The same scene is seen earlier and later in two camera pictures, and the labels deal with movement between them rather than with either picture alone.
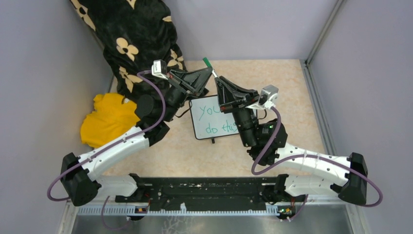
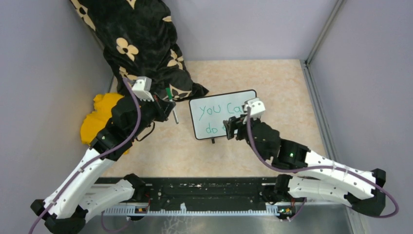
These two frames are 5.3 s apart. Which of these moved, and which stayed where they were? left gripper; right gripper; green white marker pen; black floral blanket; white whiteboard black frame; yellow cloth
Moved: green white marker pen; right gripper; left gripper
Stayed: black floral blanket; yellow cloth; white whiteboard black frame
